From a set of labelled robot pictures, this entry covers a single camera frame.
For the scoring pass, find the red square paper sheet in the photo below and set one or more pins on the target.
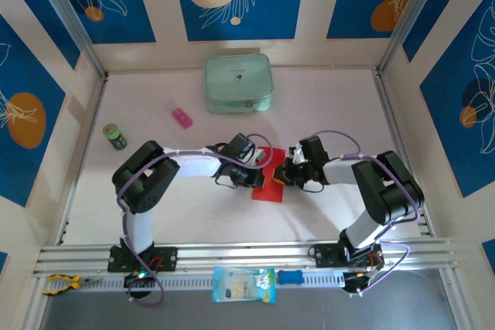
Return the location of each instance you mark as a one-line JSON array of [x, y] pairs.
[[270, 192]]

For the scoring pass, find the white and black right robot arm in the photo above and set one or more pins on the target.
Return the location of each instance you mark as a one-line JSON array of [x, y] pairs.
[[340, 171]]

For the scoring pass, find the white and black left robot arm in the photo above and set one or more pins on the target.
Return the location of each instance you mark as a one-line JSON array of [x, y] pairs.
[[193, 162]]

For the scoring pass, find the mint green zip case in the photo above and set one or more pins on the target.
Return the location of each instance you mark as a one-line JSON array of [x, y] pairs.
[[236, 79]]

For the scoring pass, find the blue bone-shaped eraser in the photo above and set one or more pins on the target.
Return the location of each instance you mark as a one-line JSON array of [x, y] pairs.
[[290, 276]]

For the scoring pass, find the blue wet wipes pack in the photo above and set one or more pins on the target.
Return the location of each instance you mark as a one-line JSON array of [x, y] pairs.
[[243, 283]]

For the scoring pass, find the black right electronics board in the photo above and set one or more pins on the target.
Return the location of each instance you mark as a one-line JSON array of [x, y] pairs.
[[354, 281]]

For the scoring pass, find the black electronics board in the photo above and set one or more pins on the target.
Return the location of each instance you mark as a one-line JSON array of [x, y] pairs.
[[135, 279], [354, 281]]

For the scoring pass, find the small green bottle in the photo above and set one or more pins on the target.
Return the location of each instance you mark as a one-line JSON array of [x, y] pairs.
[[114, 135]]

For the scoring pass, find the black left electronics board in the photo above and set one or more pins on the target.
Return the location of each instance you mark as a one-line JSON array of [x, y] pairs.
[[135, 279]]

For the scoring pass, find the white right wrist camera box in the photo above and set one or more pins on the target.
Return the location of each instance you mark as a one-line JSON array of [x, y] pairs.
[[297, 155]]

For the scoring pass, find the aluminium front rail frame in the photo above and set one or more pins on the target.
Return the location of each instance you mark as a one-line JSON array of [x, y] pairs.
[[239, 254]]

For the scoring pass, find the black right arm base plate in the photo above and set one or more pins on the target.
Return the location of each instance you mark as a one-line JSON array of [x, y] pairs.
[[323, 254]]

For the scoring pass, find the aluminium side rail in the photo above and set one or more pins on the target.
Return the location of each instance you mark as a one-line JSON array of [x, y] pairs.
[[386, 106], [94, 117]]

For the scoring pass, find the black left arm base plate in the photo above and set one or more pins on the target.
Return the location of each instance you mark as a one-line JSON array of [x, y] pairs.
[[166, 258]]

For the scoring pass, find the aluminium corner post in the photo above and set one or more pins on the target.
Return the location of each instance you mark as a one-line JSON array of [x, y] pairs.
[[410, 17], [71, 17]]

